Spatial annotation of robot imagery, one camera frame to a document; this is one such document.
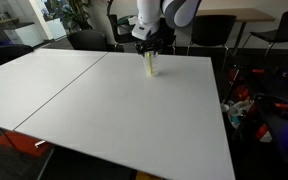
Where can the green potted plant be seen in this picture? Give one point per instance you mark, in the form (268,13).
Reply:
(77,16)

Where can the yellow marker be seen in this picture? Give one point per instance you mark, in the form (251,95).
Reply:
(148,66)

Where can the red clamp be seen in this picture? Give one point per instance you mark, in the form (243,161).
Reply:
(283,106)
(258,71)

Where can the red floor mat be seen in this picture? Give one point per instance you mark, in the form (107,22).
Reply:
(20,143)

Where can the large white box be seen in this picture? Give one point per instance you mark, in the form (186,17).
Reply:
(24,35)

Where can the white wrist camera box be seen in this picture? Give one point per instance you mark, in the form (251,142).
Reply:
(144,30)

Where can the wooden table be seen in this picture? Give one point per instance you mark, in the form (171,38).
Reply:
(244,14)

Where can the clear plastic cup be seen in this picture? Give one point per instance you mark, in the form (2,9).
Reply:
(155,66)

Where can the red plastic object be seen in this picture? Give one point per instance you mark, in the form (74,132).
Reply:
(260,132)
(242,92)

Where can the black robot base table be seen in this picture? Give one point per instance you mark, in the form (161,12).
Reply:
(284,90)

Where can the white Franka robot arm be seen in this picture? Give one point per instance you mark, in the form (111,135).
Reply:
(150,10)

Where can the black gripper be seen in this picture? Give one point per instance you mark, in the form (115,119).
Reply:
(149,42)

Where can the clear plastic bottle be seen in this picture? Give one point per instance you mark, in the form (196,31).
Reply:
(239,113)

